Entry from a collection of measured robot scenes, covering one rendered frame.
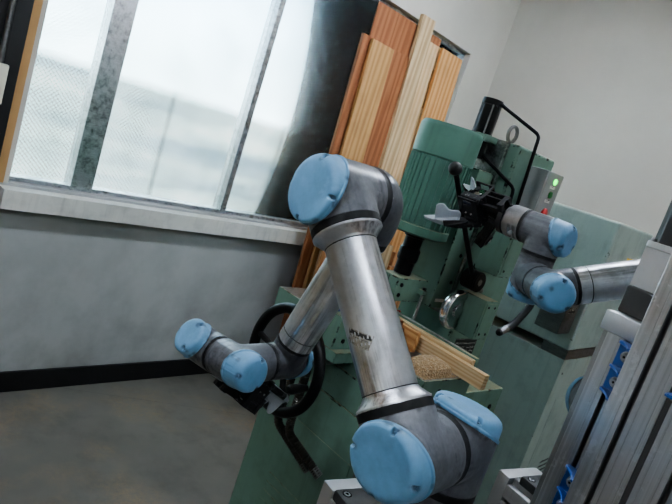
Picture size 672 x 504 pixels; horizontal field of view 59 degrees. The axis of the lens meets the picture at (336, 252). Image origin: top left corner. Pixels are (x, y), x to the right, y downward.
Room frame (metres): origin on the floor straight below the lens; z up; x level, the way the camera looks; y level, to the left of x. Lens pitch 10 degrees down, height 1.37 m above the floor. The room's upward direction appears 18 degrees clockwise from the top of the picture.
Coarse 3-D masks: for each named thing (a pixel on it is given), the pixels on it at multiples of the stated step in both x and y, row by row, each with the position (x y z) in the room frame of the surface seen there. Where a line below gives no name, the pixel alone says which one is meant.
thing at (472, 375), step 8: (424, 344) 1.57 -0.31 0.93; (432, 344) 1.55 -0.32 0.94; (424, 352) 1.56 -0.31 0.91; (432, 352) 1.55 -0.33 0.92; (440, 352) 1.53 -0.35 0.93; (448, 352) 1.53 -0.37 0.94; (448, 360) 1.51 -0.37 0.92; (456, 360) 1.49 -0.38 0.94; (456, 368) 1.49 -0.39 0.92; (464, 368) 1.47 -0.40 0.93; (472, 368) 1.46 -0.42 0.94; (464, 376) 1.47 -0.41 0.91; (472, 376) 1.45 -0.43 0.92; (480, 376) 1.44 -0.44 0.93; (488, 376) 1.44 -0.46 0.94; (472, 384) 1.45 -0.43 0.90; (480, 384) 1.43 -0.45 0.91
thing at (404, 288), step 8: (392, 272) 1.67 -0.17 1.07; (392, 280) 1.64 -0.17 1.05; (400, 280) 1.63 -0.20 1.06; (408, 280) 1.66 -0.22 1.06; (416, 280) 1.69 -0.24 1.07; (424, 280) 1.72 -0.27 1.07; (392, 288) 1.63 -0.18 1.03; (400, 288) 1.64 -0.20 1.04; (408, 288) 1.67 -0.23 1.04; (416, 288) 1.69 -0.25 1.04; (400, 296) 1.65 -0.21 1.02; (408, 296) 1.68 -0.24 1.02; (416, 296) 1.70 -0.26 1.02
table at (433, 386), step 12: (288, 288) 1.78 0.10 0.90; (300, 288) 1.83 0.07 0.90; (276, 300) 1.77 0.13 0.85; (288, 300) 1.74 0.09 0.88; (336, 360) 1.45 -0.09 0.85; (348, 360) 1.48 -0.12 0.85; (420, 384) 1.37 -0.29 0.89; (432, 384) 1.39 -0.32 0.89; (444, 384) 1.42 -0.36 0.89; (456, 384) 1.46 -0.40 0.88; (468, 384) 1.51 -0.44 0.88
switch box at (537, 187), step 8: (536, 168) 1.79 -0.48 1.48; (528, 176) 1.80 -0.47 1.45; (536, 176) 1.78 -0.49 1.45; (544, 176) 1.77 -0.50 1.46; (552, 176) 1.78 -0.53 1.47; (560, 176) 1.82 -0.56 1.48; (528, 184) 1.79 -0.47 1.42; (536, 184) 1.78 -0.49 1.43; (544, 184) 1.76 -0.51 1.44; (552, 184) 1.79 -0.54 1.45; (560, 184) 1.83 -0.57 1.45; (528, 192) 1.79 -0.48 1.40; (536, 192) 1.77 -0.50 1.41; (544, 192) 1.77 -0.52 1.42; (520, 200) 1.80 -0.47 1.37; (528, 200) 1.78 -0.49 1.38; (536, 200) 1.77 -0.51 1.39; (544, 200) 1.79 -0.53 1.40; (552, 200) 1.82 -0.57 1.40; (528, 208) 1.78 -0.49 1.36; (536, 208) 1.77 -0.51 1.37
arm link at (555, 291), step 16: (528, 272) 1.23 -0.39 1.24; (544, 272) 1.18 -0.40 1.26; (560, 272) 1.17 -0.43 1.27; (576, 272) 1.17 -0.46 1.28; (592, 272) 1.16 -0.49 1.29; (608, 272) 1.16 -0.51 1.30; (624, 272) 1.16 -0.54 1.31; (528, 288) 1.19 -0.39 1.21; (544, 288) 1.13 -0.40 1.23; (560, 288) 1.13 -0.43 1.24; (576, 288) 1.15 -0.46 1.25; (592, 288) 1.15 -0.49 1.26; (608, 288) 1.15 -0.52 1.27; (624, 288) 1.15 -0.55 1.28; (544, 304) 1.13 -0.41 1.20; (560, 304) 1.13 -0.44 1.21; (576, 304) 1.17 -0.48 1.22
